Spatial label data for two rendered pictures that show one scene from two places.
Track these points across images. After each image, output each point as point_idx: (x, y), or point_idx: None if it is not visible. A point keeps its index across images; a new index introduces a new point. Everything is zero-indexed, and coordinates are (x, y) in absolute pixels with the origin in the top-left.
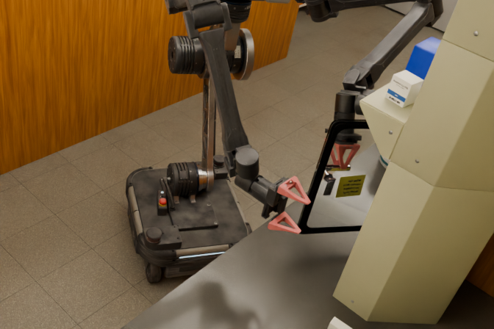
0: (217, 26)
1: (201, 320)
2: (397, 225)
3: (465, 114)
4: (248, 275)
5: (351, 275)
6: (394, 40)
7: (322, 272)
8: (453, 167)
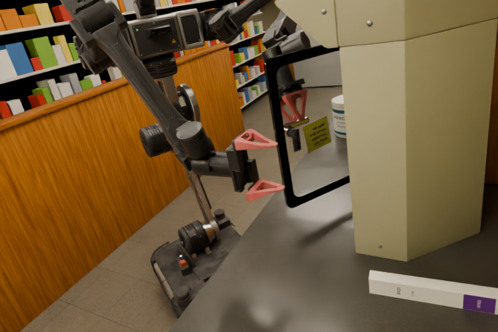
0: None
1: None
2: (385, 121)
3: None
4: (256, 272)
5: (364, 215)
6: None
7: (333, 235)
8: (415, 1)
